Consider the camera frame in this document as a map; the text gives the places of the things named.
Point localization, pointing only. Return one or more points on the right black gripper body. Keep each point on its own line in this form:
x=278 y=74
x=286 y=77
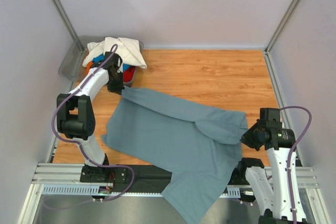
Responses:
x=250 y=136

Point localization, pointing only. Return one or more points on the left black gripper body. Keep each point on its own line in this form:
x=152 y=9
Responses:
x=115 y=85

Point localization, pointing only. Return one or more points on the grey-blue t shirt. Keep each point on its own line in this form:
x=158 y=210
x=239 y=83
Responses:
x=199 y=145

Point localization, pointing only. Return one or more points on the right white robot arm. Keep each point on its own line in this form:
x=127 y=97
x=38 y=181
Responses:
x=277 y=195

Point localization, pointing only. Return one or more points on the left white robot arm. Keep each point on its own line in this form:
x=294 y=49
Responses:
x=74 y=121

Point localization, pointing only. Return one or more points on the red t shirt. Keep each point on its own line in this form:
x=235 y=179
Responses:
x=128 y=74

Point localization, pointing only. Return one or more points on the blue t shirt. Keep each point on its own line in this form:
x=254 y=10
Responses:
x=100 y=58

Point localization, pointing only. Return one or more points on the orange t shirt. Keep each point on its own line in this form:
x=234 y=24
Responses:
x=88 y=67

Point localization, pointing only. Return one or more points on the white t shirt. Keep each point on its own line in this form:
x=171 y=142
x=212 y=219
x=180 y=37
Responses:
x=128 y=49

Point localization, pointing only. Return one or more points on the grey plastic bin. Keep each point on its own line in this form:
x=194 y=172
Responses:
x=71 y=65

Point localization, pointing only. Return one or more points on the right aluminium corner post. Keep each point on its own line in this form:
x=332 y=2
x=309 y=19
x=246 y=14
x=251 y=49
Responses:
x=285 y=19

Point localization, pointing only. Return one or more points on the aluminium corner post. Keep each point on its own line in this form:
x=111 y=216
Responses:
x=67 y=23
x=285 y=19

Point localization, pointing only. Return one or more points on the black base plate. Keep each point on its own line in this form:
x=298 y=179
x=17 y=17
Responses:
x=146 y=179

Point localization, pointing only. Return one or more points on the aluminium rail frame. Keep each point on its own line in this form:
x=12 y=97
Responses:
x=72 y=174

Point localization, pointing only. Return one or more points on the grey slotted cable duct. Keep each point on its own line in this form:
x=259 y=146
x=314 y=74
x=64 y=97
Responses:
x=95 y=190

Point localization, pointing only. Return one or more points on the left aluminium corner post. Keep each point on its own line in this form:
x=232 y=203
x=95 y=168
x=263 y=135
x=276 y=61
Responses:
x=67 y=23

